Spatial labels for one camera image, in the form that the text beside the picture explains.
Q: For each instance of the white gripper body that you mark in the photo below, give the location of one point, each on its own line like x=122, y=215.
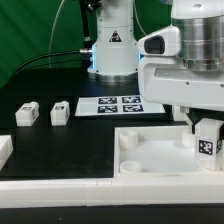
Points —
x=165, y=80

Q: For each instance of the white square tabletop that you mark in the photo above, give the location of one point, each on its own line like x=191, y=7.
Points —
x=155, y=150

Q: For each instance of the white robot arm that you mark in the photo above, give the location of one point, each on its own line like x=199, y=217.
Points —
x=115, y=56

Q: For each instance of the white marker sheet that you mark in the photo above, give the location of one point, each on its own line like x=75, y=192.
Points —
x=116, y=105

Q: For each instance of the white front obstacle bar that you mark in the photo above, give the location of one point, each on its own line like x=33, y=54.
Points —
x=207, y=189

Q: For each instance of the white obstacle bar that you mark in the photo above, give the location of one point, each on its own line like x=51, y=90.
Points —
x=6, y=149
x=207, y=189

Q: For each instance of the green backdrop curtain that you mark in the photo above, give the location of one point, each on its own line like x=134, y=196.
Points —
x=30, y=28

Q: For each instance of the white left obstacle bar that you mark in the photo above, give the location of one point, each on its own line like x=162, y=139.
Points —
x=6, y=149

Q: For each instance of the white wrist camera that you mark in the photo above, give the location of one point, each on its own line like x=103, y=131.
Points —
x=164, y=42

